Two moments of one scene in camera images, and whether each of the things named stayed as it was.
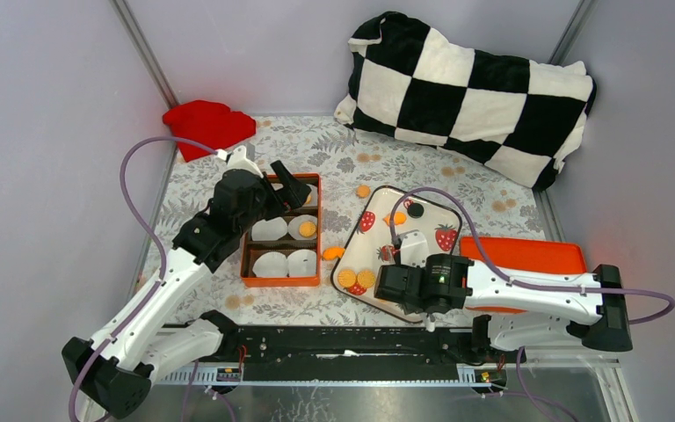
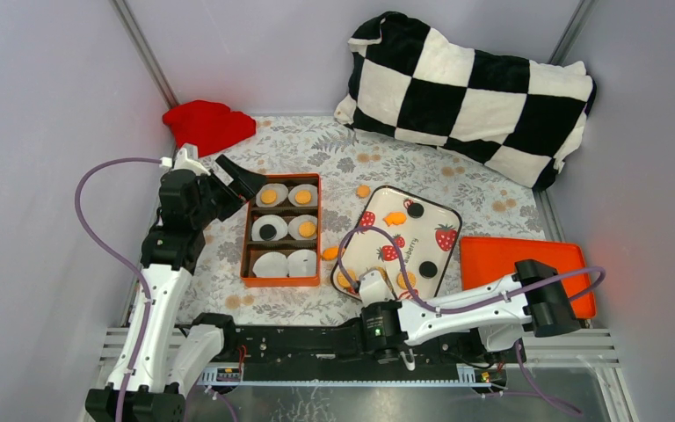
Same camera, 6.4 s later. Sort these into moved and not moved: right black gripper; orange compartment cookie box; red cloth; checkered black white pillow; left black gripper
Moved: left black gripper; right black gripper
Not moved: checkered black white pillow; red cloth; orange compartment cookie box
